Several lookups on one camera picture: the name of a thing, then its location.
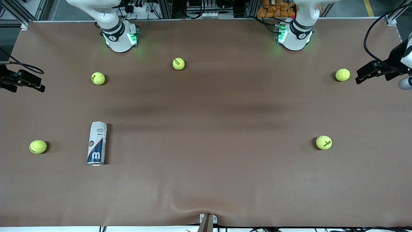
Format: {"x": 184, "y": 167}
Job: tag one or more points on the white power strip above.
{"x": 138, "y": 9}

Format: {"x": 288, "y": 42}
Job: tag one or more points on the aluminium frame beam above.
{"x": 16, "y": 8}
{"x": 397, "y": 13}

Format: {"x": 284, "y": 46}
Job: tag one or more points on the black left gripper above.
{"x": 393, "y": 58}

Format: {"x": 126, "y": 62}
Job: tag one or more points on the brown table mat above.
{"x": 206, "y": 177}

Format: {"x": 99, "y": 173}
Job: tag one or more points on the white blue tennis ball can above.
{"x": 96, "y": 145}

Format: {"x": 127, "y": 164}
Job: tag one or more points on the orange mesh bag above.
{"x": 273, "y": 11}

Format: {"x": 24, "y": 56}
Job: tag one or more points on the grey metal mount bracket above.
{"x": 207, "y": 224}

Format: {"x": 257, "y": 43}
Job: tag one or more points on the aluminium frame post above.
{"x": 252, "y": 8}
{"x": 165, "y": 9}

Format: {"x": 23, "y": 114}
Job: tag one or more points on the yellow Wilson tennis ball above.
{"x": 98, "y": 78}

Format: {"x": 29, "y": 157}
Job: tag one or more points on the yellow Head tennis ball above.
{"x": 38, "y": 146}

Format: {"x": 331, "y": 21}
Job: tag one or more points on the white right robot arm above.
{"x": 117, "y": 38}

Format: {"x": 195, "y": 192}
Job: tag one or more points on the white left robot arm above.
{"x": 297, "y": 35}

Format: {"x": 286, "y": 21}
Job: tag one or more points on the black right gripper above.
{"x": 5, "y": 79}

